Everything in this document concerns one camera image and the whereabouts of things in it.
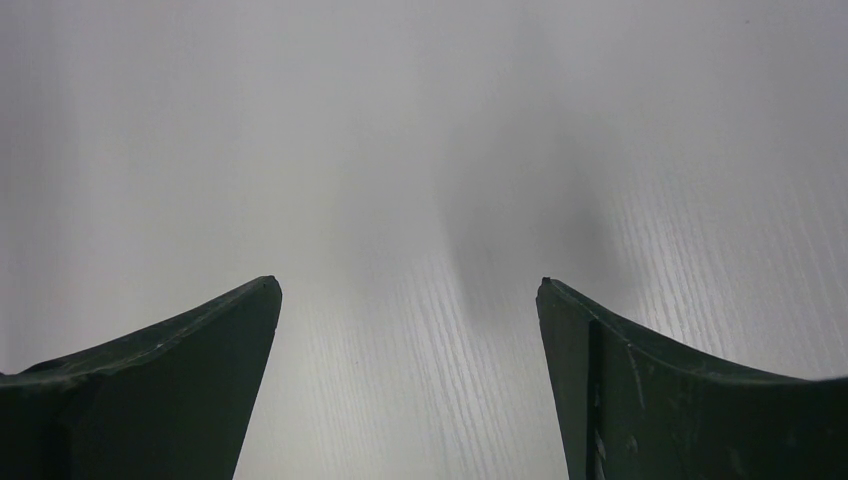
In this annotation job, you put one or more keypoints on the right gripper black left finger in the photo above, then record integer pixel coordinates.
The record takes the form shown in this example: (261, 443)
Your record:
(169, 401)

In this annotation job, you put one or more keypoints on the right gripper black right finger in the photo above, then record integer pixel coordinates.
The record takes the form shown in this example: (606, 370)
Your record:
(632, 403)

